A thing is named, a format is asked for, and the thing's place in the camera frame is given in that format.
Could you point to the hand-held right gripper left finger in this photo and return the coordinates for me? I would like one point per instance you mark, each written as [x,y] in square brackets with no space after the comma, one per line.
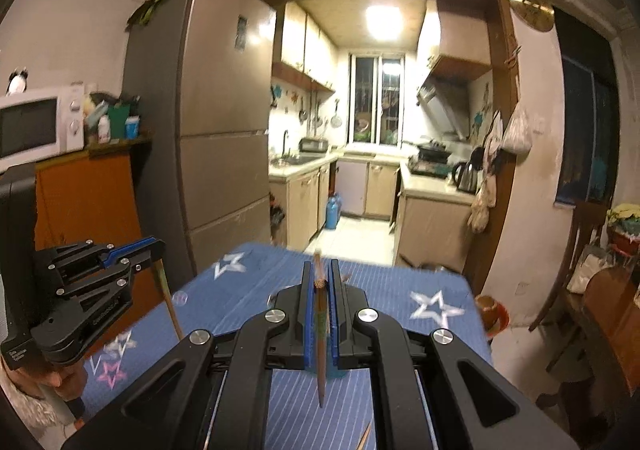
[307,320]

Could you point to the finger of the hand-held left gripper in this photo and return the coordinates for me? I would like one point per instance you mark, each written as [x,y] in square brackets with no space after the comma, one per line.
[125,250]
[90,315]

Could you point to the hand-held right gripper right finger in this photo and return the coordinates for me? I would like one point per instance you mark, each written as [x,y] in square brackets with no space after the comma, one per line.
[340,320]

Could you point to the teal slotted metal utensil holder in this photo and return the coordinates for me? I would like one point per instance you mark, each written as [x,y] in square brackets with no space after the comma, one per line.
[334,360]

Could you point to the green banded wooden chopstick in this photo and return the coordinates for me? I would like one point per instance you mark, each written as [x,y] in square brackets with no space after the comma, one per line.
[320,382]

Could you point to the row of wooden chopsticks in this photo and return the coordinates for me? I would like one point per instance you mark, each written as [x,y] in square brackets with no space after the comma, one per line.
[365,435]

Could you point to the person's fluffy sleeved left forearm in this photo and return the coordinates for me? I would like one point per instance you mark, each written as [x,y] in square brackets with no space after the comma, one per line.
[25,405]

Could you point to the person's left hand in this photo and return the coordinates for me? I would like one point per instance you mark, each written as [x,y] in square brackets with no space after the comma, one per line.
[67,380]

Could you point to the blue star print tablecloth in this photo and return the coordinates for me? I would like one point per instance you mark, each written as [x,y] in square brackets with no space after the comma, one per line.
[260,280]

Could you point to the orange wooden cabinet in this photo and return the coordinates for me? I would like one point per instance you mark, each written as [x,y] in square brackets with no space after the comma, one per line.
[85,200]

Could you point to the blue water jug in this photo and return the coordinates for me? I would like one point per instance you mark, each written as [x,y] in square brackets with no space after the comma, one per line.
[334,212]

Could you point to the beige sink base cabinets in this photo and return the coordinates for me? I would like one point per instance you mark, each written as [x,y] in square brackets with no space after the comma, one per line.
[300,205]

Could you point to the white microwave oven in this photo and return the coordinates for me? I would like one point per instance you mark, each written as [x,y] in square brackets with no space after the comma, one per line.
[30,125]

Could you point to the white pill bottle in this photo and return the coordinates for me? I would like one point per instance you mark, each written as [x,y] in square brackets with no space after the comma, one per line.
[103,129]

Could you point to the green plastic container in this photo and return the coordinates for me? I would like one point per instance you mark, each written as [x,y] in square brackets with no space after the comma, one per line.
[119,123]

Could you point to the beige stove base cabinet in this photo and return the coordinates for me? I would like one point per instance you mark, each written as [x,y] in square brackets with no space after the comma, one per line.
[430,225]

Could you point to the brown metallic refrigerator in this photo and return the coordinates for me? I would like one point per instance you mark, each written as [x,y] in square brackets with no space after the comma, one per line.
[215,130]

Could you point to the orange round container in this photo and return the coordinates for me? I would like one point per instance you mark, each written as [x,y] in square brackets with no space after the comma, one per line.
[492,312]

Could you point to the penguin toy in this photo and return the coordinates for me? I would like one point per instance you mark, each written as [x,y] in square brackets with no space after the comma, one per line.
[16,83]

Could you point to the silver countertop appliance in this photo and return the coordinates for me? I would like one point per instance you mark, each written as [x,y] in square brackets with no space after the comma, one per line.
[313,145]

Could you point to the kitchen faucet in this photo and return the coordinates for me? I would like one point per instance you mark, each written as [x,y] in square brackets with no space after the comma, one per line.
[285,145]

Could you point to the gas stove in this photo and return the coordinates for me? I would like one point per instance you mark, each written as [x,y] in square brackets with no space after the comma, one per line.
[429,167]

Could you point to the steel electric kettle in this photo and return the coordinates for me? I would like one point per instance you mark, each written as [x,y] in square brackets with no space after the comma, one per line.
[468,178]

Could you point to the black wok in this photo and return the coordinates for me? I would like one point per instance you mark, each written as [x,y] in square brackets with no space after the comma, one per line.
[431,150]

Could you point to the hanging pale cloth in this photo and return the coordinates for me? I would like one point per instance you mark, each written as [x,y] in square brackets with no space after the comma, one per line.
[484,190]

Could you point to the hanging kitchen ladle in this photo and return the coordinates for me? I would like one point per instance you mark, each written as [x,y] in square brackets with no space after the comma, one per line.
[336,119]

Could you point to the barred kitchen window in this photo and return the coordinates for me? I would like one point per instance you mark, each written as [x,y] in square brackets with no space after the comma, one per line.
[376,100]

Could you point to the steel range hood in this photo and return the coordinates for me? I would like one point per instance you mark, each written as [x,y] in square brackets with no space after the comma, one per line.
[445,105]

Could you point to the dark wooden chair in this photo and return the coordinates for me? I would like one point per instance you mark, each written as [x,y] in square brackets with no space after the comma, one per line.
[575,250]

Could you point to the refrigerator door sticker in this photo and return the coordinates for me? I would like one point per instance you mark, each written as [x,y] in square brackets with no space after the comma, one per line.
[241,33]

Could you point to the hanging white plastic bag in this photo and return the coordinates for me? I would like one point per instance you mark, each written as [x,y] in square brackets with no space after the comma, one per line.
[517,133]

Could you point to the dark wooden side table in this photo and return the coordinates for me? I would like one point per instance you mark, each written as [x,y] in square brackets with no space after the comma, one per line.
[610,330]

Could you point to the basket with yellow flowers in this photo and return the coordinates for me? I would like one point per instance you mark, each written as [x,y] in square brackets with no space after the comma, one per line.
[624,225]

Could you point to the square ceiling light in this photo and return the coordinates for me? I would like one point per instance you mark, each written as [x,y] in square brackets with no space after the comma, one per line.
[384,23]

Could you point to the cabinet above range hood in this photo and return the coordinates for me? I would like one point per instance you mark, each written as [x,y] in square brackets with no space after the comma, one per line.
[460,38]

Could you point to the dark curtained window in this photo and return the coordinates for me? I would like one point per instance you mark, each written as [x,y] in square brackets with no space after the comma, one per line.
[585,120]

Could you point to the white wall socket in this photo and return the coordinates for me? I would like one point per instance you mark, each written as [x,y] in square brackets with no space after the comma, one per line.
[522,290]

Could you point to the beige kitchen wall cabinets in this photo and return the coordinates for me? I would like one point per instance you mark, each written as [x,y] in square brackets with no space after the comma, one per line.
[300,45]

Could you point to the wooden wall hook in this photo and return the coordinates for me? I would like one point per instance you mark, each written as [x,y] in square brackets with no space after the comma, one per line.
[513,58]

